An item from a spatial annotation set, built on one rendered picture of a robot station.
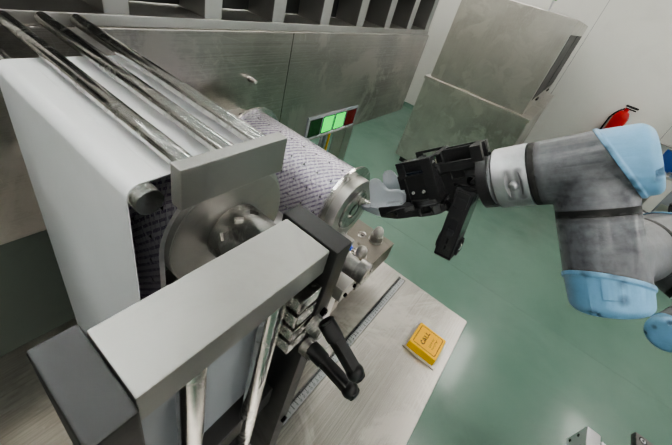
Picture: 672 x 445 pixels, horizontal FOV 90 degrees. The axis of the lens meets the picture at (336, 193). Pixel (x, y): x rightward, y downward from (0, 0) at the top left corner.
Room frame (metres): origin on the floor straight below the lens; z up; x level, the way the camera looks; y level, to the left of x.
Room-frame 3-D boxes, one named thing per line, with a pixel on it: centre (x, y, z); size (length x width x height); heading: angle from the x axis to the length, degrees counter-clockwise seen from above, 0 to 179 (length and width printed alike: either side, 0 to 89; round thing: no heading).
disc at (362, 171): (0.48, -0.02, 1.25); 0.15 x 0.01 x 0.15; 152
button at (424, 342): (0.51, -0.31, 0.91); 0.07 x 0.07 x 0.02; 62
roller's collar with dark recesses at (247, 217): (0.24, 0.07, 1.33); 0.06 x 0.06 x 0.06; 62
